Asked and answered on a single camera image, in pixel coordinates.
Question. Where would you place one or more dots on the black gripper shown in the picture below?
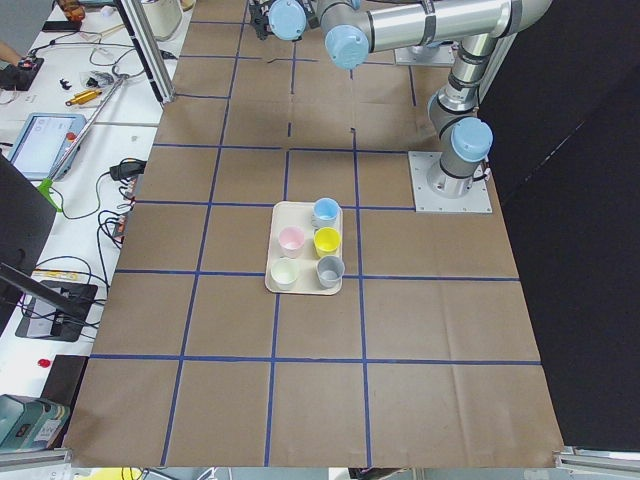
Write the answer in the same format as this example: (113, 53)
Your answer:
(258, 20)

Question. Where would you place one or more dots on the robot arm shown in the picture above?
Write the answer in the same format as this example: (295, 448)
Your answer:
(351, 34)

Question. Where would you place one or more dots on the blue cup on tray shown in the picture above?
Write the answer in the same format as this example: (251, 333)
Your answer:
(325, 212)

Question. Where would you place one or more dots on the pink cup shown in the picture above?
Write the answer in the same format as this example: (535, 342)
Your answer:
(291, 240)

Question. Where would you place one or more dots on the yellow cup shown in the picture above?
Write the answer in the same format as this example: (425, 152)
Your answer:
(327, 241)

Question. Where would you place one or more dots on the light green cup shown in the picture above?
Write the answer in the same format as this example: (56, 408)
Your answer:
(284, 273)

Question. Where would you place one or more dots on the grey cup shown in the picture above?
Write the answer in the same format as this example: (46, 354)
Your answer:
(330, 270)

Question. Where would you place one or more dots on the cream plastic tray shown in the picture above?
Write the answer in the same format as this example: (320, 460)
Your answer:
(296, 214)

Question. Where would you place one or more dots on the blue teach pendant tablet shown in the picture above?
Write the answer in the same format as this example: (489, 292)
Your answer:
(41, 143)

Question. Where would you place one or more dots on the long reacher grabber tool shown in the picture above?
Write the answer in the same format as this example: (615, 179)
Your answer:
(46, 184)

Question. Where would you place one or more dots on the black monitor stand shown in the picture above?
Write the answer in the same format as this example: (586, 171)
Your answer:
(50, 309)

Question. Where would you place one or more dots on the green box device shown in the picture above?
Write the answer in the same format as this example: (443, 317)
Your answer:
(30, 424)

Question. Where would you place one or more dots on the aluminium frame post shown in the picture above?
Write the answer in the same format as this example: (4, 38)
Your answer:
(144, 42)

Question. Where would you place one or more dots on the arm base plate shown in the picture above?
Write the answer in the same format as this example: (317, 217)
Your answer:
(436, 192)

